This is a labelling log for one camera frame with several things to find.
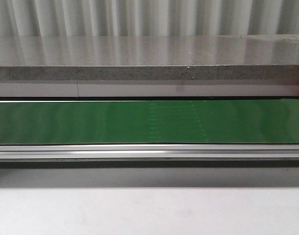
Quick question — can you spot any green conveyor belt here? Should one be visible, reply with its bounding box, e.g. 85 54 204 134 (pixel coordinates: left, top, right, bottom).
0 99 299 145

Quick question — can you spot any aluminium conveyor frame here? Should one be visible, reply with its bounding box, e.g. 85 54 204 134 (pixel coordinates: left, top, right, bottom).
0 144 299 168

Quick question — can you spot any grey speckled stone counter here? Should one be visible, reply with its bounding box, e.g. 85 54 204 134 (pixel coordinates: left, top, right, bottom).
0 35 299 81

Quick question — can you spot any white pleated curtain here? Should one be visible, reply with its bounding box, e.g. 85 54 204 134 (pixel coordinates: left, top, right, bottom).
0 0 299 37

